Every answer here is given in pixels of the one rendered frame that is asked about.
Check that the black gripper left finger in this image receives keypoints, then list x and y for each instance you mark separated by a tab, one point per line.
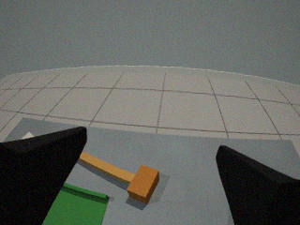
33	170

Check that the green flat mat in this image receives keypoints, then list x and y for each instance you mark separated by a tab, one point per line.
71	208

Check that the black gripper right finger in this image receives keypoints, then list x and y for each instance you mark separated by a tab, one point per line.
257	195

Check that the grey rectangular block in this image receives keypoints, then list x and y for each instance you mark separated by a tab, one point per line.
28	135

